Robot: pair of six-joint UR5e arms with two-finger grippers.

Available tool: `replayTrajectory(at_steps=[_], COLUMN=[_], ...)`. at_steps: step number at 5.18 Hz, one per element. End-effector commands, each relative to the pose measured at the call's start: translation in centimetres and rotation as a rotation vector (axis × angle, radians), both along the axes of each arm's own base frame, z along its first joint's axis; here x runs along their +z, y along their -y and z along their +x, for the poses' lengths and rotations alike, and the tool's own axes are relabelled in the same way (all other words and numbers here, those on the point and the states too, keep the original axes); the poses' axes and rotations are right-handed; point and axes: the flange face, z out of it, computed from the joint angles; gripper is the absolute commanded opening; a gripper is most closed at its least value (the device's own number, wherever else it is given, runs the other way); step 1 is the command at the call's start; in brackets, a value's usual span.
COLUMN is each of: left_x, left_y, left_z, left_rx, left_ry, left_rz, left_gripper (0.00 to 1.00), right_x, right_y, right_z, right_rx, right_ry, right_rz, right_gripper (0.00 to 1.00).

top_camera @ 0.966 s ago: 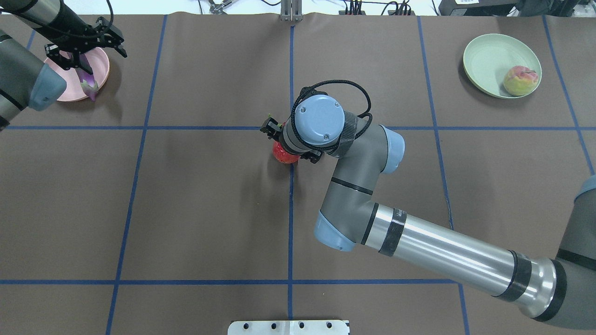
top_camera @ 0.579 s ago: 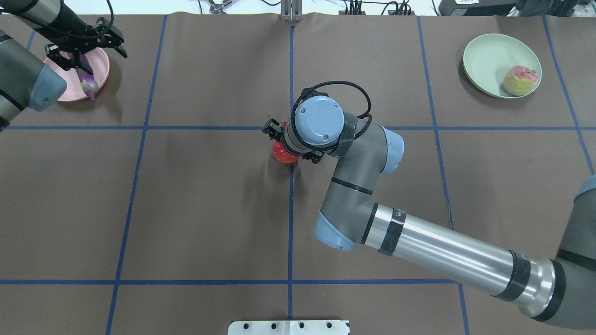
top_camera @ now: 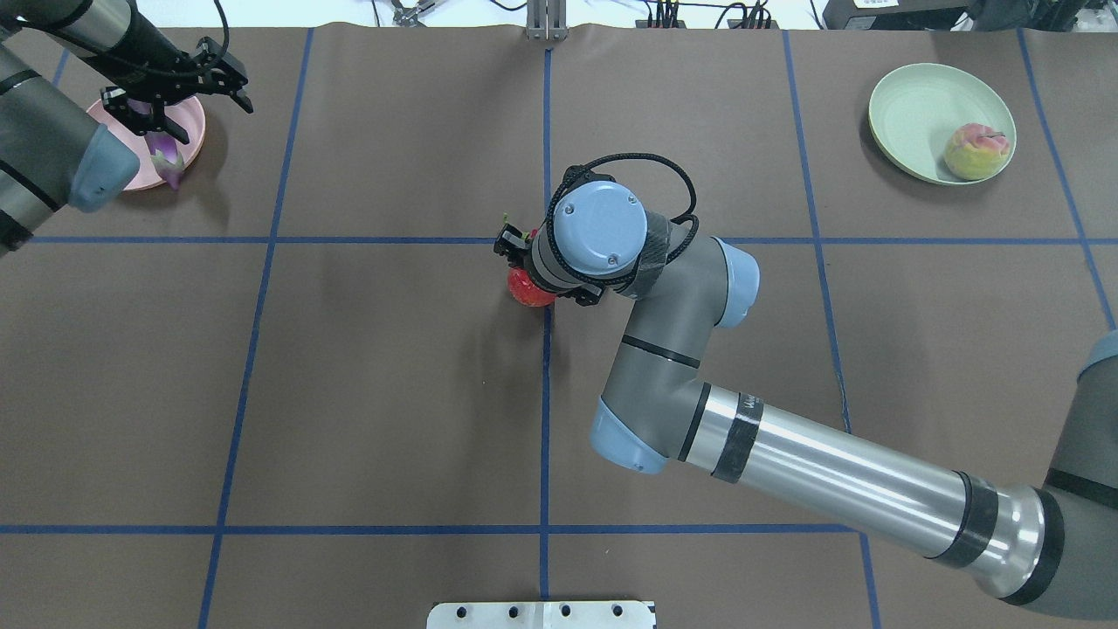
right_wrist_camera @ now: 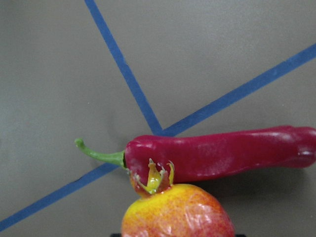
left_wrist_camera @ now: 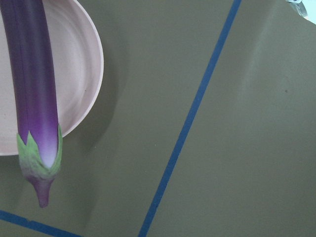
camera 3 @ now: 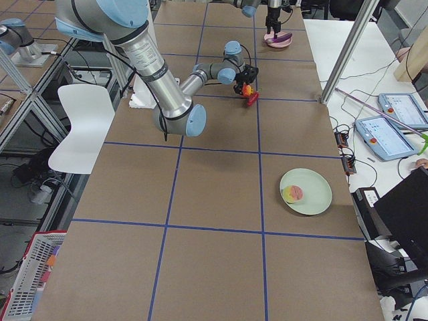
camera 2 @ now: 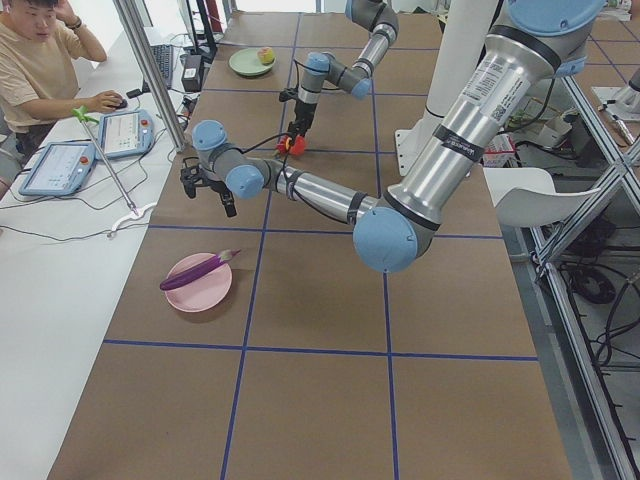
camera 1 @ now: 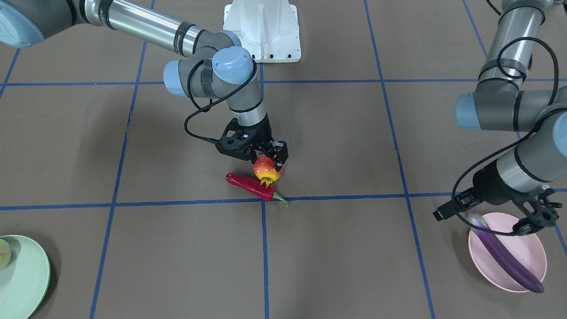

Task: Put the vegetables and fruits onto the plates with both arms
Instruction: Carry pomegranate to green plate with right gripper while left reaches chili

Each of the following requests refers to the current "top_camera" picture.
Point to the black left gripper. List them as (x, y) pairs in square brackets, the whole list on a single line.
[(140, 86)]

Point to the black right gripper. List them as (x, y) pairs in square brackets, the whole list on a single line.
[(507, 244)]

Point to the red-orange pomegranate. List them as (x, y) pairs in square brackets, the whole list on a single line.
[(525, 291)]

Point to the purple eggplant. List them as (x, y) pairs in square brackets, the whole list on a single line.
[(167, 159)]

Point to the yellow-pink peach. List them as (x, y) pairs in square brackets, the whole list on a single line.
[(975, 152)]

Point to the red chili pepper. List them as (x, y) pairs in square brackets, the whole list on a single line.
[(514, 236)]

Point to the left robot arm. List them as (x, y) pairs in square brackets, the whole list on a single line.
[(53, 153)]

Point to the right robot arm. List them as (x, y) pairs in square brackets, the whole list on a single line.
[(1049, 549)]

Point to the pink plate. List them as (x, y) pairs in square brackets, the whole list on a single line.
[(189, 115)]

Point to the light green plate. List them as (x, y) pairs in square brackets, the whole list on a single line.
[(914, 109)]

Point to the aluminium frame post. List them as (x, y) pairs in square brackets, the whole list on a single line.
[(547, 20)]

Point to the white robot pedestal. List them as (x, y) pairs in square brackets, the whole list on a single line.
[(545, 614)]

